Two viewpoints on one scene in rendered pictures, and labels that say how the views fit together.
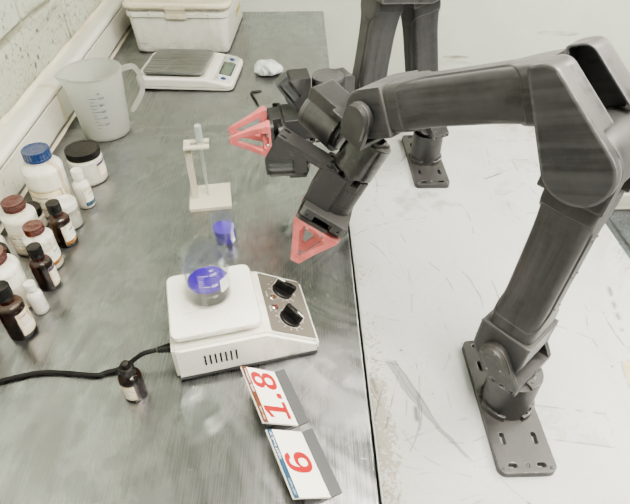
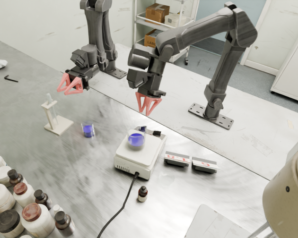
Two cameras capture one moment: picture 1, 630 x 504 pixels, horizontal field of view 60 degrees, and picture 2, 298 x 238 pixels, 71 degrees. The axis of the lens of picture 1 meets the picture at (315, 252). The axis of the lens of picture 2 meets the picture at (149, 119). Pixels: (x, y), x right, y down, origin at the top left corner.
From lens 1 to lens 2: 0.57 m
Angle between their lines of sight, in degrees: 42
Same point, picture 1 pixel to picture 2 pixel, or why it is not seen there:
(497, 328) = (216, 93)
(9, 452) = not seen: outside the picture
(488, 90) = (215, 24)
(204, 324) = (150, 153)
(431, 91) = (194, 31)
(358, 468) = (211, 154)
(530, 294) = (225, 79)
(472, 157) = (120, 62)
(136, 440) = (163, 206)
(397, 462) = (214, 145)
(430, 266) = not seen: hidden behind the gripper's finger
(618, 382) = not seen: hidden behind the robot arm
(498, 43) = (62, 23)
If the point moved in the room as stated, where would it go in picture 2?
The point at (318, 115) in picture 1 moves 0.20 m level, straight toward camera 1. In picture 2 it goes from (140, 58) to (195, 81)
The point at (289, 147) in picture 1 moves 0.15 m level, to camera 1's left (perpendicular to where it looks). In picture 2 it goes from (141, 73) to (108, 96)
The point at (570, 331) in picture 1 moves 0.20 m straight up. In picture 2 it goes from (198, 92) to (208, 56)
